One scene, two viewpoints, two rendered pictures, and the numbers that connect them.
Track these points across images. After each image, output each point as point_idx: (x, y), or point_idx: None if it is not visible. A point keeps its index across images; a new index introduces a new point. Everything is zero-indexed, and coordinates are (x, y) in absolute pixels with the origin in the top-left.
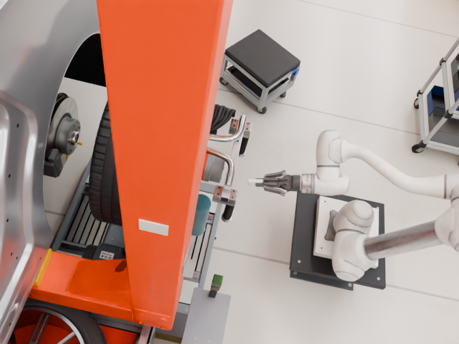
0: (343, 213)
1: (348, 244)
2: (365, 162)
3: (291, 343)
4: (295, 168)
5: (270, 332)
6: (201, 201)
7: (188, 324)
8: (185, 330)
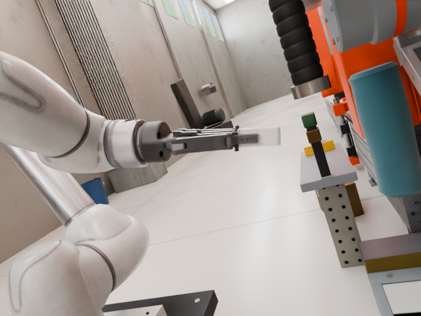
0: (76, 263)
1: (110, 220)
2: None
3: (233, 308)
4: None
5: (260, 311)
6: (371, 68)
7: (343, 158)
8: (345, 155)
